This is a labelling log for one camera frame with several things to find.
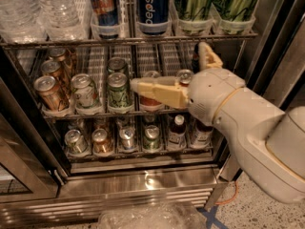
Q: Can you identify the middle gold can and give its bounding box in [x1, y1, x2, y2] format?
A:
[41, 60, 71, 98]

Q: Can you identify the front green can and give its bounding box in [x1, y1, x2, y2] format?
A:
[107, 73, 132, 108]

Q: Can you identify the gold can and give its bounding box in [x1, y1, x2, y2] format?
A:
[33, 75, 70, 112]
[41, 60, 71, 98]
[49, 48, 77, 78]

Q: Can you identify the clear water bottle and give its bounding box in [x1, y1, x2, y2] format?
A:
[39, 0, 85, 41]
[0, 0, 46, 44]

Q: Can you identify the left clear water bottle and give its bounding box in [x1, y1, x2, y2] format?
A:
[0, 0, 46, 44]

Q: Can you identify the silver can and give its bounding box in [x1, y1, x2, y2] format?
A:
[119, 127, 135, 152]
[65, 129, 88, 155]

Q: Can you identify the blue tape on floor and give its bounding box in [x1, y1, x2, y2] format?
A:
[198, 206, 229, 229]

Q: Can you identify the right coca cola can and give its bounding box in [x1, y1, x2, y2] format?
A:
[176, 69, 193, 87]

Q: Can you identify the green tall can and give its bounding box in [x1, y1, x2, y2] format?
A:
[174, 0, 212, 34]
[213, 0, 258, 34]

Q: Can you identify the stainless steel fridge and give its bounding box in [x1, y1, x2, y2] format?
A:
[0, 0, 305, 229]

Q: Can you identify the redbull can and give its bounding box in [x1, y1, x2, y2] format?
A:
[91, 0, 119, 39]

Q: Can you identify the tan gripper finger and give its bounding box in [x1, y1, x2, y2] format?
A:
[131, 76, 189, 109]
[198, 42, 223, 72]

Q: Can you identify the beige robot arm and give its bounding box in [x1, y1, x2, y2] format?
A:
[131, 42, 305, 203]

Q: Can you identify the bottom left silver can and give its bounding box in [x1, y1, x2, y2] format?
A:
[65, 129, 88, 155]

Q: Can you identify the bottom green can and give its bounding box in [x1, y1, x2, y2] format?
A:
[143, 125, 160, 151]

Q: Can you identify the rear gold can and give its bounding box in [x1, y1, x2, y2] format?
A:
[49, 48, 77, 78]

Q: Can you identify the left green tall can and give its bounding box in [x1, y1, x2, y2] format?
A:
[174, 0, 212, 34]

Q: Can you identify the right clear water bottle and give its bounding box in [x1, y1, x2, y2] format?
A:
[39, 0, 85, 41]

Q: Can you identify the right green tall can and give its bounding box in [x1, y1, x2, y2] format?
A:
[213, 0, 258, 34]

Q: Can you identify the front gold can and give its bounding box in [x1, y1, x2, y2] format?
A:
[33, 75, 70, 112]

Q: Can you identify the brown juice bottle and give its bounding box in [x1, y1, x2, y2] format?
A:
[167, 114, 186, 151]
[190, 120, 213, 149]

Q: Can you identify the orange cable on floor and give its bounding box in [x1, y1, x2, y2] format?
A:
[214, 180, 239, 206]

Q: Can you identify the rear green can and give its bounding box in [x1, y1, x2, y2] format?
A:
[107, 57, 129, 76]

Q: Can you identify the coca cola can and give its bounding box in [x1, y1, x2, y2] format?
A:
[176, 69, 193, 87]
[140, 71, 164, 112]

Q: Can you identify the white green patterned can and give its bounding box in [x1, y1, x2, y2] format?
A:
[71, 73, 100, 109]

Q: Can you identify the fridge door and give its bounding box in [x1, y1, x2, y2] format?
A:
[0, 79, 58, 203]

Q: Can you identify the blue pepsi can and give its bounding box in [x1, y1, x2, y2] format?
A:
[192, 45, 200, 73]
[136, 0, 169, 35]

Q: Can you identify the left coca cola can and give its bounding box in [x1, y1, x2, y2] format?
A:
[140, 71, 164, 112]

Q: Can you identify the clear plastic bag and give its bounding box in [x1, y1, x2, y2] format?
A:
[97, 202, 207, 229]

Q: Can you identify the left brown juice bottle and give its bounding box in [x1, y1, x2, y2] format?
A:
[167, 114, 186, 151]

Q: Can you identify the rear blue pepsi can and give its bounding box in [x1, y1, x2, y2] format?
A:
[192, 45, 200, 73]

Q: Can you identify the right brown juice bottle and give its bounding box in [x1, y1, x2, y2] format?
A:
[190, 120, 213, 149]

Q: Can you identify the bottom orange can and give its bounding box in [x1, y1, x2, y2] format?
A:
[91, 129, 113, 156]

